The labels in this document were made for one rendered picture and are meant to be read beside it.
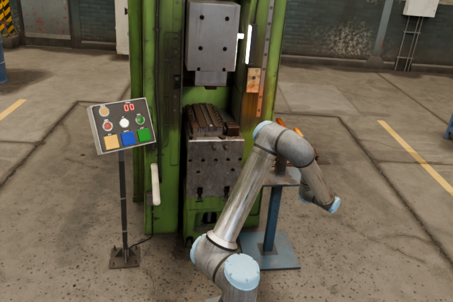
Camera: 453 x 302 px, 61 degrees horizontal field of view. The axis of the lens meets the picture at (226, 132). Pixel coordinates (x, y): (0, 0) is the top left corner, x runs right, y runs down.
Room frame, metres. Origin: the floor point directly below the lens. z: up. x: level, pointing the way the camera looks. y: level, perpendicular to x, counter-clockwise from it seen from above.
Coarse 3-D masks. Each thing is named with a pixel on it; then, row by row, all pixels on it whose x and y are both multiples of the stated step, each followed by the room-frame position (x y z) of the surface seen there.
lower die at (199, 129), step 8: (192, 104) 2.69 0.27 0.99; (200, 104) 2.68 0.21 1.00; (208, 104) 2.71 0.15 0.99; (192, 112) 2.57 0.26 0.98; (200, 112) 2.56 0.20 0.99; (192, 120) 2.42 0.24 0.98; (200, 120) 2.41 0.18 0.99; (216, 120) 2.43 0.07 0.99; (192, 128) 2.31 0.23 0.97; (200, 128) 2.31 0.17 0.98; (208, 128) 2.32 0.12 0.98; (216, 128) 2.33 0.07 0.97; (200, 136) 2.31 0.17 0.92; (208, 136) 2.32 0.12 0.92
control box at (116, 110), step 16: (96, 112) 1.99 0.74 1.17; (112, 112) 2.04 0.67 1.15; (128, 112) 2.09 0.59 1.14; (144, 112) 2.15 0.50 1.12; (96, 128) 1.94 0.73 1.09; (112, 128) 1.99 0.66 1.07; (128, 128) 2.04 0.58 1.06; (144, 128) 2.09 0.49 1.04; (96, 144) 1.93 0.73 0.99; (144, 144) 2.05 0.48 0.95
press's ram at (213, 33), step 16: (192, 0) 2.40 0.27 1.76; (208, 0) 2.48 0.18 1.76; (224, 0) 2.56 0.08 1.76; (192, 16) 2.29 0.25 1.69; (208, 16) 2.31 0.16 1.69; (224, 16) 2.33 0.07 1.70; (192, 32) 2.29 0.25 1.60; (208, 32) 2.31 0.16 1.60; (224, 32) 2.33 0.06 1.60; (192, 48) 2.29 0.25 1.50; (208, 48) 2.31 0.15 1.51; (224, 48) 2.34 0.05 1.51; (192, 64) 2.29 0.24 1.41; (208, 64) 2.31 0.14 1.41; (224, 64) 2.34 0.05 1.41
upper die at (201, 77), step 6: (192, 72) 2.42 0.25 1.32; (198, 72) 2.30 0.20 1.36; (204, 72) 2.31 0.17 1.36; (210, 72) 2.32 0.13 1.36; (216, 72) 2.33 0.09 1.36; (222, 72) 2.33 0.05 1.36; (192, 78) 2.41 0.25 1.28; (198, 78) 2.30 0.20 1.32; (204, 78) 2.31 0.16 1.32; (210, 78) 2.32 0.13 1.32; (216, 78) 2.33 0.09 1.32; (222, 78) 2.34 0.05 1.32; (198, 84) 2.30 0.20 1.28; (204, 84) 2.31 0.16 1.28; (210, 84) 2.32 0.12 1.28; (216, 84) 2.33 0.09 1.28; (222, 84) 2.34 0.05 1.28
